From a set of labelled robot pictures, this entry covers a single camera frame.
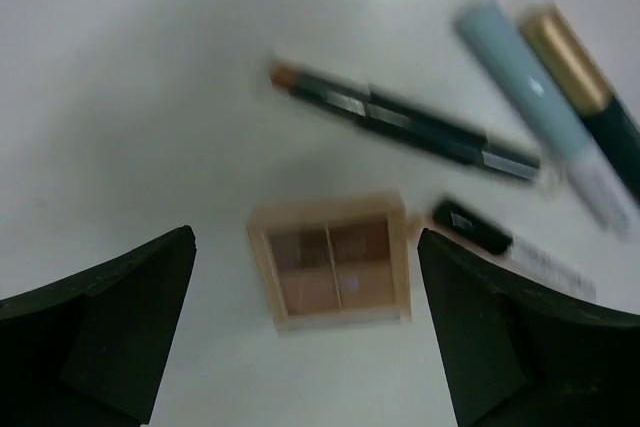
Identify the black cap clear tube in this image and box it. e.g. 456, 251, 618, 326
431, 199, 597, 303

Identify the pink beige stick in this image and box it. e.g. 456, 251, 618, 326
405, 212, 433, 241

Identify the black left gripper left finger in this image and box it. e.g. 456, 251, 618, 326
1, 226, 196, 426

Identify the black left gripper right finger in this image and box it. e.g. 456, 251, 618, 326
418, 229, 639, 426

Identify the light blue mascara tube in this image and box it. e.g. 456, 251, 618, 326
455, 0, 639, 240

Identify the black eyeliner pencil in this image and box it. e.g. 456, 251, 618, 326
269, 60, 541, 184

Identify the beige four-pan palette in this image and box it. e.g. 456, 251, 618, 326
247, 192, 411, 331

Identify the dark green gold tube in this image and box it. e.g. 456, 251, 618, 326
520, 4, 639, 198

